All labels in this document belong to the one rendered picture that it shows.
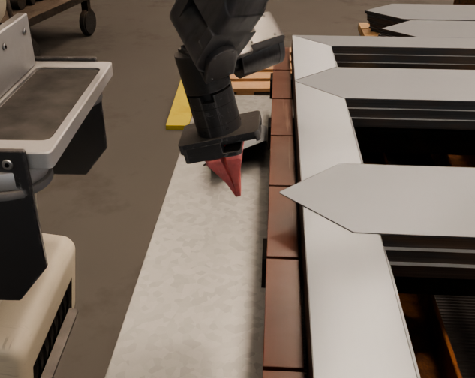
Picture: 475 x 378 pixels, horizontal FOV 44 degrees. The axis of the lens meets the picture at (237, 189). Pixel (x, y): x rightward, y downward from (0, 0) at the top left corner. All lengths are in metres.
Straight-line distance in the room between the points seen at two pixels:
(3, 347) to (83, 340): 1.17
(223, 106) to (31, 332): 0.34
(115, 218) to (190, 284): 1.48
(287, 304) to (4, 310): 0.32
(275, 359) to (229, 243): 0.43
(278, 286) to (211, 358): 0.17
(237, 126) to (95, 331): 1.25
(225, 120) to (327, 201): 0.17
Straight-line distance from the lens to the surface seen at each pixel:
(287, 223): 0.80
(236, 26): 0.61
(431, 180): 0.86
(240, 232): 1.04
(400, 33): 1.64
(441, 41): 1.53
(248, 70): 0.72
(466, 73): 1.31
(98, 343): 1.85
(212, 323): 0.86
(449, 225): 0.76
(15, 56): 0.70
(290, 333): 0.63
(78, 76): 0.70
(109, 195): 2.55
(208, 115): 0.71
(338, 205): 0.77
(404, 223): 0.75
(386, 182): 0.83
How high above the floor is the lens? 1.26
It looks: 30 degrees down
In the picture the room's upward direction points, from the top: straight up
